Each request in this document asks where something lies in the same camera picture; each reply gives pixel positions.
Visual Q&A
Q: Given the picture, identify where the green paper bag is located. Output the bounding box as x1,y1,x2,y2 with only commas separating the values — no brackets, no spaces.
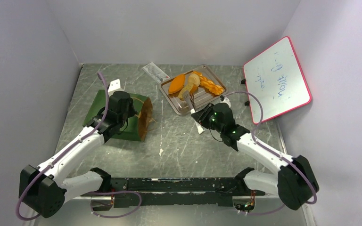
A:
98,93,153,142

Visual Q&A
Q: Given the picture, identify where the metal baking tray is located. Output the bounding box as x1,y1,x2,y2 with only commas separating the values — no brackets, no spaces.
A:
159,65,229,116

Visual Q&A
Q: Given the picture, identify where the braided orange fake bread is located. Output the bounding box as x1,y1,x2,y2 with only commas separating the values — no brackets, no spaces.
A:
192,71,224,96

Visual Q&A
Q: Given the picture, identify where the round seeded fake bread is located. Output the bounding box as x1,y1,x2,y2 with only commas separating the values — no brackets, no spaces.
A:
178,83,198,100

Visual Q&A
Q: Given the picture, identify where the smooth orange fake loaf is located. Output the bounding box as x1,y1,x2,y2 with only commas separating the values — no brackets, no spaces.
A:
168,74,185,95

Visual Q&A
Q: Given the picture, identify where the pale round fake bun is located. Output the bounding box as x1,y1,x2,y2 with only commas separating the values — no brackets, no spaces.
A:
188,73,200,87

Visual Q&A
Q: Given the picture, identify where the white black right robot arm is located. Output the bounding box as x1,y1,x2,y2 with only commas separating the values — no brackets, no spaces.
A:
191,103,319,210

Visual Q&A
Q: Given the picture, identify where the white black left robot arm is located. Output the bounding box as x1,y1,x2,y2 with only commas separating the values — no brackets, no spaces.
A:
17,91,137,218

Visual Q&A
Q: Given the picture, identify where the clear plastic packet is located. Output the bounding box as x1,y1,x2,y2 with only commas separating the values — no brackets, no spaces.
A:
142,62,170,84

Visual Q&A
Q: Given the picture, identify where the pink framed whiteboard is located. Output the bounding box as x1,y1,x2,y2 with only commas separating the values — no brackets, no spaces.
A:
243,36,312,124

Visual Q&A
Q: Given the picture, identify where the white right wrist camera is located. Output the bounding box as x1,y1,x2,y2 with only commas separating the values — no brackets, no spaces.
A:
220,95,231,108

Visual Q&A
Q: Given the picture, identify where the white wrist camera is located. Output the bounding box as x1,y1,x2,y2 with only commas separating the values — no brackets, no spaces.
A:
108,79,122,95
220,95,231,108

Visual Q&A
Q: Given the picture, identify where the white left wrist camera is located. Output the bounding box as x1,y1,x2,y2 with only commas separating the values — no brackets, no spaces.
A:
108,79,122,95

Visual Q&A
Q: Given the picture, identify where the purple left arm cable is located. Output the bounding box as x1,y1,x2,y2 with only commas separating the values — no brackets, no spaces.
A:
15,72,110,221

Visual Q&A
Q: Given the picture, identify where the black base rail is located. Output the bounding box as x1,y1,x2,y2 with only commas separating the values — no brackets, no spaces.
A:
87,177,265,208

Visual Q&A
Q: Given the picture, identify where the aluminium frame rail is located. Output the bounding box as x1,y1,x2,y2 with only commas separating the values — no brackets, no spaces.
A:
25,178,317,226

